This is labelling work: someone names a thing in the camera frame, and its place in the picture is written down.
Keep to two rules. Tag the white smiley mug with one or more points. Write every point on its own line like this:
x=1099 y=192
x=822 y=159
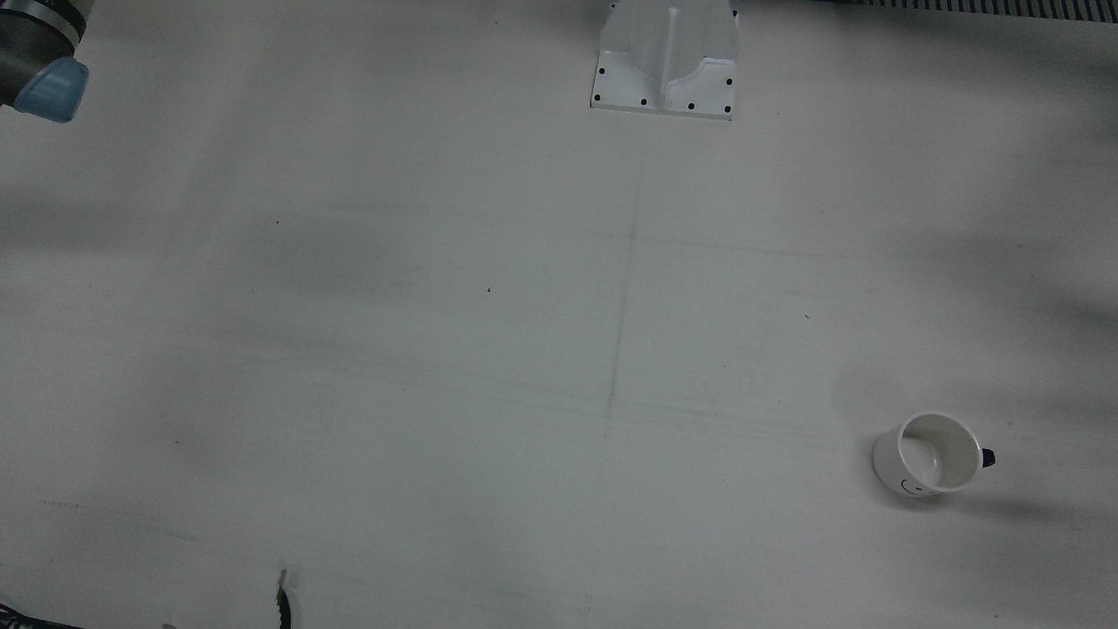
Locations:
x=926 y=459

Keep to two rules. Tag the ribbed black strip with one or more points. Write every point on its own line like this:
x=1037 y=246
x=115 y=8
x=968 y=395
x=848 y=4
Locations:
x=987 y=7

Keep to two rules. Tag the dark patterned object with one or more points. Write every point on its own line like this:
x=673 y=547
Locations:
x=17 y=618

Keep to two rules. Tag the white metal mounting bracket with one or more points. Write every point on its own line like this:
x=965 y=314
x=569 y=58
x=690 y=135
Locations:
x=665 y=70

